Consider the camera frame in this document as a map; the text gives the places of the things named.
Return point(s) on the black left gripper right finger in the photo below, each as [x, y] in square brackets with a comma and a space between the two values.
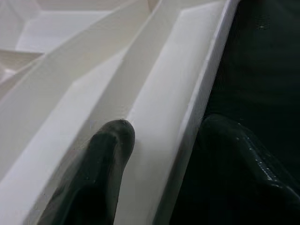
[234, 168]

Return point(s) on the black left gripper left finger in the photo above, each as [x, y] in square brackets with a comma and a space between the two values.
[98, 178]

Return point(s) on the white plastic children table top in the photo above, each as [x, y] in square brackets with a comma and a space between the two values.
[164, 70]

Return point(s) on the black table cloth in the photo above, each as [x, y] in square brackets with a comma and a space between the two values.
[257, 70]

